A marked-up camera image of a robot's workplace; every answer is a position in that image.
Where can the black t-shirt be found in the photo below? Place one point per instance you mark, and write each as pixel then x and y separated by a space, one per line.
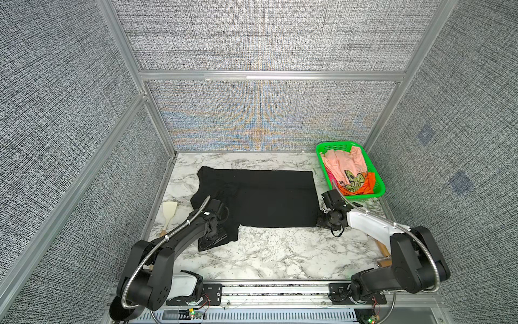
pixel 257 198

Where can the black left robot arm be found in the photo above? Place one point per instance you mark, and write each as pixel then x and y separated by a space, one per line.
pixel 147 277

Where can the pink t-shirt in basket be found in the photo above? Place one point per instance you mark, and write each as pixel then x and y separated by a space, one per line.
pixel 338 161

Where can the green plastic basket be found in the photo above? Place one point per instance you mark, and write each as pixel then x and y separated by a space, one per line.
pixel 379 188

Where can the white spatula wooden handle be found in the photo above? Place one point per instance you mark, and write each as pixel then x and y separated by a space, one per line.
pixel 169 209

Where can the wooden roller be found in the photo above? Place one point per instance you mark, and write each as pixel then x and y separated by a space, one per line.
pixel 384 263
pixel 383 249

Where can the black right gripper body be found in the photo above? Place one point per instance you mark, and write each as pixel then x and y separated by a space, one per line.
pixel 324 221

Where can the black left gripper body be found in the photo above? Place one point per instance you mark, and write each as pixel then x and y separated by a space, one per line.
pixel 211 236

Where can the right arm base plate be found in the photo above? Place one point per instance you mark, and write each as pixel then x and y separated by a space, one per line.
pixel 351 293

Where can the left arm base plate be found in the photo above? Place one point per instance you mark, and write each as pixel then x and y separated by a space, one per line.
pixel 210 294

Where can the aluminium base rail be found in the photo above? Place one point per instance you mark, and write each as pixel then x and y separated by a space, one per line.
pixel 295 301

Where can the magenta cloth in basket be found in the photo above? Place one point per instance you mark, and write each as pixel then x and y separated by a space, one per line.
pixel 332 181

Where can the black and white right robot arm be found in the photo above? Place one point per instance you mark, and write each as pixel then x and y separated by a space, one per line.
pixel 417 263

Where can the wooden roller near right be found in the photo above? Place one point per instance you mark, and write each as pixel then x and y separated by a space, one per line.
pixel 383 249

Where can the wooden roller far right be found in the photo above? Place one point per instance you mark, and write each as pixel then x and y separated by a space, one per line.
pixel 384 263

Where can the orange graphic t-shirt in basket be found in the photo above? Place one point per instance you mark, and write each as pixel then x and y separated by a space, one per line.
pixel 359 184

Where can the black cup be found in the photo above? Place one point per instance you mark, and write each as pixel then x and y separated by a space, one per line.
pixel 118 313

